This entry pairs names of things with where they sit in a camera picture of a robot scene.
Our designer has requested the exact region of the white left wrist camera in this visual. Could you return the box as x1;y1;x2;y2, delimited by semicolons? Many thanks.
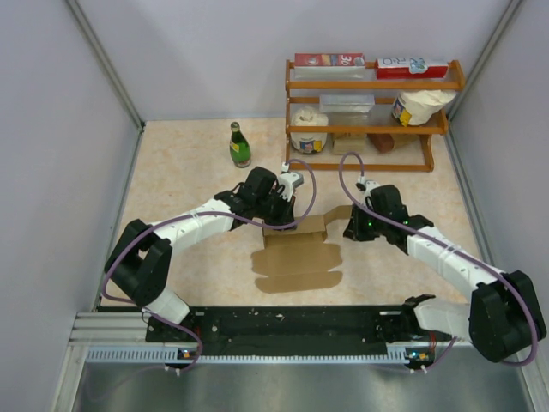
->
276;163;304;202

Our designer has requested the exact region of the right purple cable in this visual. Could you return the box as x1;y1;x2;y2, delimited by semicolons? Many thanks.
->
338;151;540;374

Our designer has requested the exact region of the red foil box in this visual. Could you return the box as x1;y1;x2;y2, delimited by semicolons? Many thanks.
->
293;53;365;70

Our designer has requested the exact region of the white bag left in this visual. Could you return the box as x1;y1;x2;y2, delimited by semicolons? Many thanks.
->
290;106;329;155

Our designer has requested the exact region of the brown red block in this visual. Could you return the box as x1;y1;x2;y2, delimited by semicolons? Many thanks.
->
368;134;395;154

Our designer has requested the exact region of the brown cardboard box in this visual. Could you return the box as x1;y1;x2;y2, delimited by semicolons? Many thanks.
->
251;206;351;294

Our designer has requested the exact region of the wooden shelf rack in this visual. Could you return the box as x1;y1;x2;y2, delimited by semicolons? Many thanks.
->
285;59;467;173

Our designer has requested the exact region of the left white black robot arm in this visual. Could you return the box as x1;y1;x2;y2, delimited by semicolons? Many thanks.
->
105;167;304;341

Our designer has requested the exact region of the red white wrap box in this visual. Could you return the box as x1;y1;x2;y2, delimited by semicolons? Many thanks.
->
375;58;449;80

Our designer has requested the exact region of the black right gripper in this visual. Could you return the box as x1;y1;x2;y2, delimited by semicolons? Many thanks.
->
343;203;388;242

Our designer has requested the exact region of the green glass bottle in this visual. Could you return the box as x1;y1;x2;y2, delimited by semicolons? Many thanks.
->
229;122;251;168

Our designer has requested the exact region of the silver foil box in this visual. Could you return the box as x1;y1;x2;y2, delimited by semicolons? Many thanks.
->
319;94;375;113

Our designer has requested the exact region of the large white flour bag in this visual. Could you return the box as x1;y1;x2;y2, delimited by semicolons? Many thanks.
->
392;90;457;127

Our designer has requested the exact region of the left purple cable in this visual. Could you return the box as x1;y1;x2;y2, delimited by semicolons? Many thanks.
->
99;159;318;377

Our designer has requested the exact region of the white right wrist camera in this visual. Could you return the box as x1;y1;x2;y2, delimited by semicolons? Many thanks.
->
356;176;380;204

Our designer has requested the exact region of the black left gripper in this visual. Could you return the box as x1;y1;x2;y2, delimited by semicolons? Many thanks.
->
254;189;297;232

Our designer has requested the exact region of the purple cable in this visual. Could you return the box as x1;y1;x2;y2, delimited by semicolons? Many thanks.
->
99;159;318;377
338;151;540;374

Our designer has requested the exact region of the tan block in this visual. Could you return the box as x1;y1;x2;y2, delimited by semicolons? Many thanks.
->
331;133;365;155

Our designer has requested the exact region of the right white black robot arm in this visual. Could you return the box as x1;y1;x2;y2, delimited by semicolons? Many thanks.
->
344;178;547;362

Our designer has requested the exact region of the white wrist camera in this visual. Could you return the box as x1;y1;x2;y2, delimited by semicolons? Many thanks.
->
356;176;380;204
276;163;304;202

